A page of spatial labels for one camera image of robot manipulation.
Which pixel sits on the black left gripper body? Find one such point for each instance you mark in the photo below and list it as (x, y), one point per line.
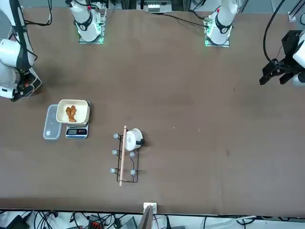
(290, 41)

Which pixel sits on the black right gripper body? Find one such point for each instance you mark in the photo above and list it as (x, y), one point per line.
(21, 91)

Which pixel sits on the brown fried chicken piece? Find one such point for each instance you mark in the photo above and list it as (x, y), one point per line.
(71, 114)

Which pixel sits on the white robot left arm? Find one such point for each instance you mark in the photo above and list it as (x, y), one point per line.
(220, 23)

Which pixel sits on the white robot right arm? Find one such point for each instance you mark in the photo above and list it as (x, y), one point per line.
(9, 51)

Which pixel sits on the silver digital kitchen scale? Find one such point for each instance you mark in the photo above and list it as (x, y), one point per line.
(76, 131)

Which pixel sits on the black power box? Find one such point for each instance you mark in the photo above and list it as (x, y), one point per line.
(15, 223)

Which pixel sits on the clear plastic lid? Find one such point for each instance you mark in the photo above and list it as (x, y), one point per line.
(51, 121)

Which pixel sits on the cream rectangular bowl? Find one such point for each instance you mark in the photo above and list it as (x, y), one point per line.
(82, 112)

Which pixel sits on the white cup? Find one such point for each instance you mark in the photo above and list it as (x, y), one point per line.
(132, 140)

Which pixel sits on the grey terminal block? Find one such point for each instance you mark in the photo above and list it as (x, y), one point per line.
(153, 8)

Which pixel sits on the orange black device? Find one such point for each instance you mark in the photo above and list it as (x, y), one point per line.
(95, 224)

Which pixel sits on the dark ribbed power adapter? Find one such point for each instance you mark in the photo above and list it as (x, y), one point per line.
(131, 224)

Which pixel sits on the white post bracket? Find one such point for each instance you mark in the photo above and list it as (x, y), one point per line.
(154, 207)

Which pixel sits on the aluminium camera post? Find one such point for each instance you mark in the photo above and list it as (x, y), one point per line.
(146, 219)

